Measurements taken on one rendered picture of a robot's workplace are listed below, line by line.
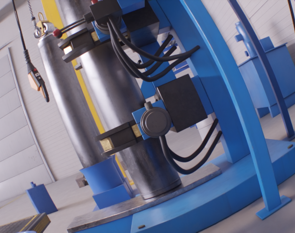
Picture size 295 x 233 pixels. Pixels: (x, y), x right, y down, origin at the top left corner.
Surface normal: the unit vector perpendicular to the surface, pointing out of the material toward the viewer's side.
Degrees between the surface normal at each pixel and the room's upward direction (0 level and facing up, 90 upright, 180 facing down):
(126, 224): 90
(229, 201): 90
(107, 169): 90
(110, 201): 90
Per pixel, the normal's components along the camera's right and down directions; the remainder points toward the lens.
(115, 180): 0.68, -0.32
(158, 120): -0.01, -0.01
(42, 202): 0.36, -0.18
